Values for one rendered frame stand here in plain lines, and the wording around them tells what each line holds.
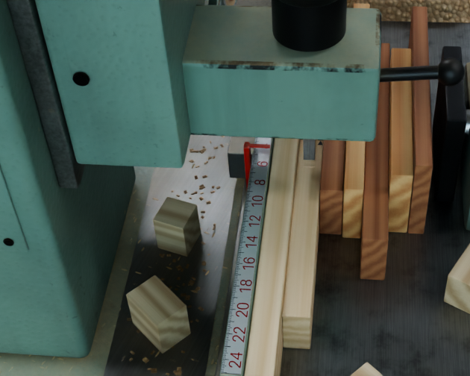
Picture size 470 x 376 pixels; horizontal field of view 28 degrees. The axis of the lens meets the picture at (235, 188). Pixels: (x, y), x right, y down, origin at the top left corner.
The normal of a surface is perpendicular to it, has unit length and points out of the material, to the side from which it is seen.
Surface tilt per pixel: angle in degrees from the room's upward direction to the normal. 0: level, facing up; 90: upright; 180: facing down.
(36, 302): 90
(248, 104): 90
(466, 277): 0
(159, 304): 0
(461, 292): 90
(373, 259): 90
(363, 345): 0
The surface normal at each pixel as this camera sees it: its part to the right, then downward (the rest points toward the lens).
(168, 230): -0.39, 0.68
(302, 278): -0.06, -0.69
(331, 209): -0.11, 0.73
